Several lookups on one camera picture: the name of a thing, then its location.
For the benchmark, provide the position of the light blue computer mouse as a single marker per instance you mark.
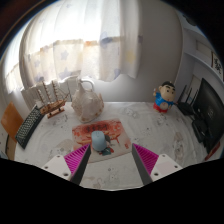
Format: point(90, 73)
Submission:
point(98, 140)

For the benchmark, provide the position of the red flat card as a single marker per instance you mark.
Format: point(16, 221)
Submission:
point(212, 151)

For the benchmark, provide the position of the framed calligraphy picture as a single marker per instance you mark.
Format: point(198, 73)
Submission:
point(217, 65)

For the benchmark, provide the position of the black desk device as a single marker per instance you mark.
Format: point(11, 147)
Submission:
point(199, 130)

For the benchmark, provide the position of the white printed tablecloth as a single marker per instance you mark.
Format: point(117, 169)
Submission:
point(150, 130)

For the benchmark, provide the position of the white wall shelf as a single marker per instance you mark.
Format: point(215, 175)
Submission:
point(196, 56)

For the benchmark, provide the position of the white star-print curtain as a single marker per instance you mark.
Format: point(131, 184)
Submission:
point(76, 40)

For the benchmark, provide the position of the large white conch shell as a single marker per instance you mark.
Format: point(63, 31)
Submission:
point(87, 106)

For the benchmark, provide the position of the orange wooden chair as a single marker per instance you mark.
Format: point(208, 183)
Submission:
point(10, 123)

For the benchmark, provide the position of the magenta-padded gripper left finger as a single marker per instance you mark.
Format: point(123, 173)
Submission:
point(58, 165)

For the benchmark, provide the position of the cartoon boy figurine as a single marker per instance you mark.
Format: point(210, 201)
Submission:
point(163, 98)

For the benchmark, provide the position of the black monitor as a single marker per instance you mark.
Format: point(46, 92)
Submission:
point(211, 110)

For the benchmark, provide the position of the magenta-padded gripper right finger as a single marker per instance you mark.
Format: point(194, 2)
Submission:
point(165, 165)

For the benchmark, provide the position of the black keyboard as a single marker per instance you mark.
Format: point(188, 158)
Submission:
point(28, 128)

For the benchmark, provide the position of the black router with antennas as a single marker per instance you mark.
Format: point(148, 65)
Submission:
point(186, 108)

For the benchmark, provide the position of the red printed mouse pad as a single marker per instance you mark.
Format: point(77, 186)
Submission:
point(116, 133)

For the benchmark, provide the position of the wooden sailing ship model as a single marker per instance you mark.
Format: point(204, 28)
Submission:
point(53, 106)

